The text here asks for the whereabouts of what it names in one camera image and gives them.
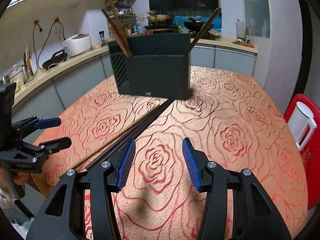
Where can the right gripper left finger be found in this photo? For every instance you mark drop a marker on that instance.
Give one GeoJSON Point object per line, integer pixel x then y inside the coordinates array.
{"type": "Point", "coordinates": [62, 216]}

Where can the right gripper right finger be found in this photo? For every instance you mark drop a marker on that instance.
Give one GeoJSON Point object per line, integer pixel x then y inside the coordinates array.
{"type": "Point", "coordinates": [255, 215]}

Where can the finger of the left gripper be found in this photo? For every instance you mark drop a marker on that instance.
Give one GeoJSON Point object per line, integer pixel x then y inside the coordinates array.
{"type": "Point", "coordinates": [56, 145]}
{"type": "Point", "coordinates": [48, 123]}

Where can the black chopstick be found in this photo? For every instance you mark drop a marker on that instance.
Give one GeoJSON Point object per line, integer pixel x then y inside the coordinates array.
{"type": "Point", "coordinates": [136, 136]}
{"type": "Point", "coordinates": [130, 132]}

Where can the dark brown chopstick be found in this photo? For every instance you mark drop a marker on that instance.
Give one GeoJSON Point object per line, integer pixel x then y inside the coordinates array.
{"type": "Point", "coordinates": [121, 40]}

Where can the tan wooden chopstick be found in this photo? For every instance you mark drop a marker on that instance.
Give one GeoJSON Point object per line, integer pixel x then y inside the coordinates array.
{"type": "Point", "coordinates": [116, 18]}

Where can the dark thin chopstick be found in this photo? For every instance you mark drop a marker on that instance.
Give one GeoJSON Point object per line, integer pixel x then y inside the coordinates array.
{"type": "Point", "coordinates": [202, 30]}

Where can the brown wooden chopstick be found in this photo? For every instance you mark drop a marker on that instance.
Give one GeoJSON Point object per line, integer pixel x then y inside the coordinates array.
{"type": "Point", "coordinates": [105, 13]}

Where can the lower kitchen cabinets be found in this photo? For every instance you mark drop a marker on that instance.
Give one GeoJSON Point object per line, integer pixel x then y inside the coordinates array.
{"type": "Point", "coordinates": [53, 91]}

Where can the person's left hand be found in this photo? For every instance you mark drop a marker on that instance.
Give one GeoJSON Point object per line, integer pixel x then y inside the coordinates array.
{"type": "Point", "coordinates": [21, 178]}

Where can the metal utensil cup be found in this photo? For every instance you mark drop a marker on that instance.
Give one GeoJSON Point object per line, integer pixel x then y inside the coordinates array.
{"type": "Point", "coordinates": [28, 73]}

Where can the black countertop appliance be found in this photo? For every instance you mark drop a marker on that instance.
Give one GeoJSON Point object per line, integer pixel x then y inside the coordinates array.
{"type": "Point", "coordinates": [57, 58]}

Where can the white rice cooker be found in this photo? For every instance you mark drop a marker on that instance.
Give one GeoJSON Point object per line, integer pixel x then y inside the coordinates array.
{"type": "Point", "coordinates": [77, 44]}

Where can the red plastic chair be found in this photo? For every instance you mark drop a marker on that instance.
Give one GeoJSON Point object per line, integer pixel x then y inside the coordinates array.
{"type": "Point", "coordinates": [310, 153]}

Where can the rose pattern tablecloth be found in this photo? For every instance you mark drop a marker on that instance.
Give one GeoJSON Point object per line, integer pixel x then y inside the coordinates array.
{"type": "Point", "coordinates": [229, 117]}

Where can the small dark bottle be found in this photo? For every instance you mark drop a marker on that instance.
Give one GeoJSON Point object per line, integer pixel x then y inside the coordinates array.
{"type": "Point", "coordinates": [102, 38]}

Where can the dark green utensil holder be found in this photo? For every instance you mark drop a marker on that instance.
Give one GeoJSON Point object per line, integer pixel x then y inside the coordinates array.
{"type": "Point", "coordinates": [158, 67]}

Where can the metal spice rack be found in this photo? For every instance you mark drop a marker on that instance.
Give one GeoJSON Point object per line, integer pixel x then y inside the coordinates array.
{"type": "Point", "coordinates": [125, 13]}

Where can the bronze cooking pot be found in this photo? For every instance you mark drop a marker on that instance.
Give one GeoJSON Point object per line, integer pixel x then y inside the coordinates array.
{"type": "Point", "coordinates": [160, 18]}

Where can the orange cloth on counter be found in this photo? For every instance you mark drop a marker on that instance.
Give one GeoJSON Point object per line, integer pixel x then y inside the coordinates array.
{"type": "Point", "coordinates": [245, 44]}

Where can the black wok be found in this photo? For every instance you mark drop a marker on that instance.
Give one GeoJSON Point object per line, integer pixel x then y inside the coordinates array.
{"type": "Point", "coordinates": [193, 25]}

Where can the white plastic bottle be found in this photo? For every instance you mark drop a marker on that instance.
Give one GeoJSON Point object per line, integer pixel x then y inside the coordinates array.
{"type": "Point", "coordinates": [240, 29]}

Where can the frosted glass window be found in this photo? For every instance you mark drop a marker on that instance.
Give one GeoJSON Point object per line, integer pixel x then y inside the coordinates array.
{"type": "Point", "coordinates": [257, 15]}

